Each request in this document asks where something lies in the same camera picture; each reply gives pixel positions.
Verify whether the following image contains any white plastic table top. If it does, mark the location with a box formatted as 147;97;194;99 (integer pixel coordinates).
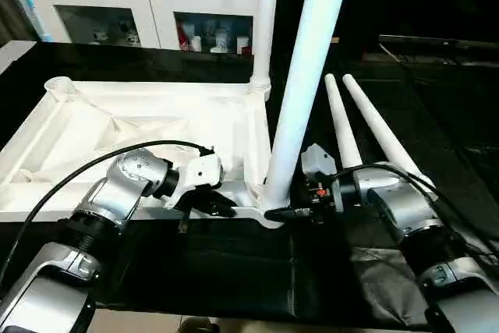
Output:
0;76;285;229

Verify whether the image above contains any white plastic table leg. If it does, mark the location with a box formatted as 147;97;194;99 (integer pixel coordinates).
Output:
249;0;280;101
260;0;356;211
342;73;437;193
324;73;364;170

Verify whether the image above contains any black work mat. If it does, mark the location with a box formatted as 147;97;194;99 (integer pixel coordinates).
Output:
0;41;499;330

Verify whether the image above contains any crumpled black plastic sheet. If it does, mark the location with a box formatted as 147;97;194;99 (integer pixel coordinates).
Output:
327;68;499;326

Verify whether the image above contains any white cabinet with glass doors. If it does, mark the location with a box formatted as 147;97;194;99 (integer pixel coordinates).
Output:
19;0;278;57

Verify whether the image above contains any dark low furniture silver edge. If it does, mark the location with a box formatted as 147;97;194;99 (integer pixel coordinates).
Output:
378;34;499;65

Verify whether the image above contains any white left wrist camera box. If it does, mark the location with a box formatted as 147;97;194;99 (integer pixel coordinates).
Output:
165;154;224;211

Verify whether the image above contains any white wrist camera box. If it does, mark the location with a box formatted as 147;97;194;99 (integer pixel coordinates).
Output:
300;143;339;182
165;154;224;211

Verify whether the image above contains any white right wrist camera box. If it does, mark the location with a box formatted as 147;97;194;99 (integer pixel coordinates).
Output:
300;143;339;182

